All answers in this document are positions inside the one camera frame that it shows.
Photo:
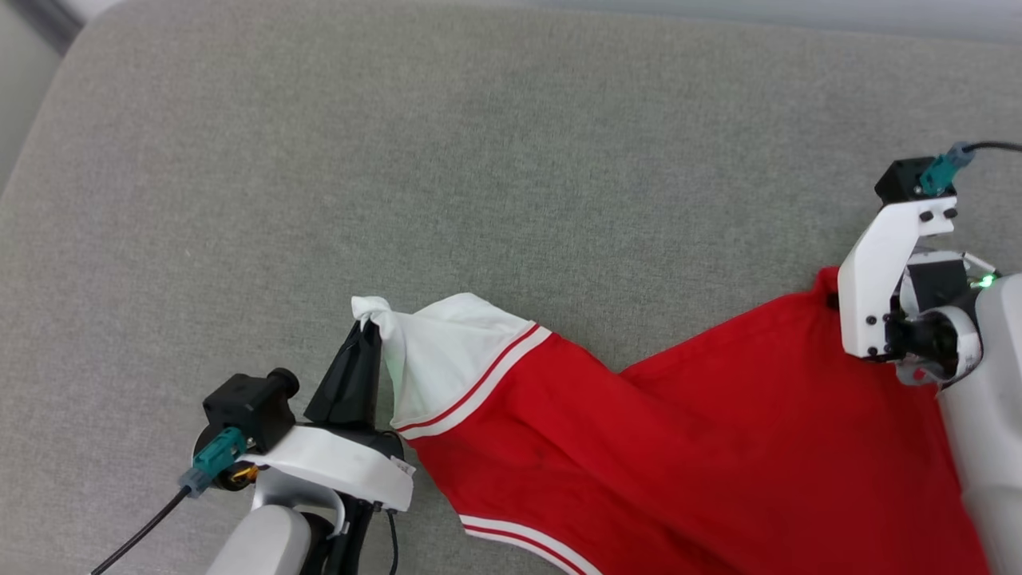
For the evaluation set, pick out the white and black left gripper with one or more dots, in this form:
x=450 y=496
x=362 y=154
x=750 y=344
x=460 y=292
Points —
x=343 y=467

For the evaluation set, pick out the grey fabric sofa cushion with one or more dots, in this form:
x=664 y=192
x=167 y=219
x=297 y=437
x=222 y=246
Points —
x=511 y=160

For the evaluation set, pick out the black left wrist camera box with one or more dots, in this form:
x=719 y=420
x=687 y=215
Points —
x=249 y=407

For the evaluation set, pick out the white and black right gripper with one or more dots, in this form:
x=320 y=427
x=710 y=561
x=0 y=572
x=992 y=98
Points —
x=894 y=279

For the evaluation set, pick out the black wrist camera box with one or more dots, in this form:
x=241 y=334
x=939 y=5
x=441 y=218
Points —
x=249 y=407
x=898 y=182

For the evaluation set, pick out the dark baseboard strip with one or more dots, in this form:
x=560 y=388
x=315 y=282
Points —
x=48 y=17

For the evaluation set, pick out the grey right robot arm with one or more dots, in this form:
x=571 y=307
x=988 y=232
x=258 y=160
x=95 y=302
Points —
x=990 y=431

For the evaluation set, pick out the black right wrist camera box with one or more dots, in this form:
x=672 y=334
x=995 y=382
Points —
x=898 y=182

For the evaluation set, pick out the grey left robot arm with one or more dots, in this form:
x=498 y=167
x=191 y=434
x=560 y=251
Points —
x=263 y=535

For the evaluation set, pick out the red garment with white sleeves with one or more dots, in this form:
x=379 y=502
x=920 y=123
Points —
x=679 y=447

